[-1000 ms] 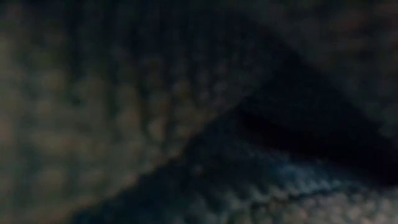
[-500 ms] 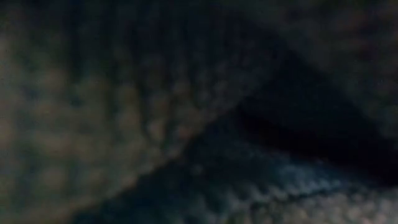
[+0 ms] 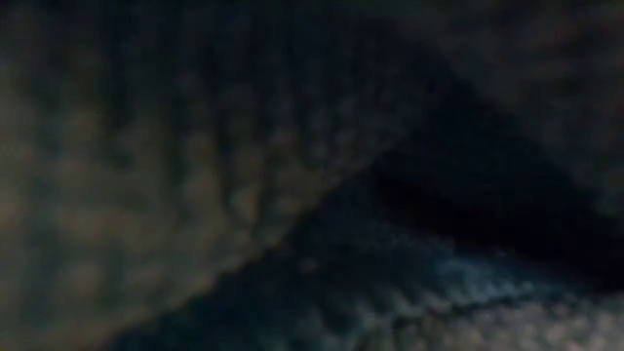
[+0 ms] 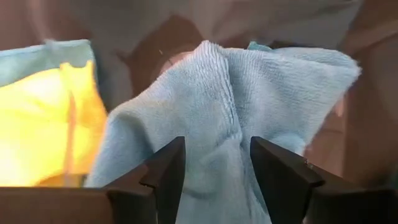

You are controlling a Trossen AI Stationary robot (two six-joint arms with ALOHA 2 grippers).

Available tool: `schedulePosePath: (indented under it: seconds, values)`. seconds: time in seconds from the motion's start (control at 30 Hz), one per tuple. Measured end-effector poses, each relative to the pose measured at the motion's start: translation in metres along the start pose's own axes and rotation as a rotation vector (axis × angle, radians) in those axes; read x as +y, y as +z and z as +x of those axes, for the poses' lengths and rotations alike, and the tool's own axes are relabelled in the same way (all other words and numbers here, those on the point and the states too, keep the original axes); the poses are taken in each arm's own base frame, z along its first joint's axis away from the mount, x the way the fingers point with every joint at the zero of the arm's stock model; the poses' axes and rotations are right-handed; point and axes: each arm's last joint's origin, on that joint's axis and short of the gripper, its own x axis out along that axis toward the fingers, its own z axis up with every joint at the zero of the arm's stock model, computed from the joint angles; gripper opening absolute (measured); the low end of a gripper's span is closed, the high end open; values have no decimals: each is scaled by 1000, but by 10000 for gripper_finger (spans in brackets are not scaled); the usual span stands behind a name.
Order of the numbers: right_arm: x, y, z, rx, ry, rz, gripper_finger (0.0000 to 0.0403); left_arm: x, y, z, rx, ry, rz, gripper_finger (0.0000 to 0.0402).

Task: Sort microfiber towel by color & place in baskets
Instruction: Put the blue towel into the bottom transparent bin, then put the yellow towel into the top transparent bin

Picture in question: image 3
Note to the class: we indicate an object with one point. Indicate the yellow microfiber towel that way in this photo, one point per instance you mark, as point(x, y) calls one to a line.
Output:
point(146, 195)

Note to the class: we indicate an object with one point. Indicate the blue microfiber towel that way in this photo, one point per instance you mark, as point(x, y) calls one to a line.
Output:
point(390, 312)

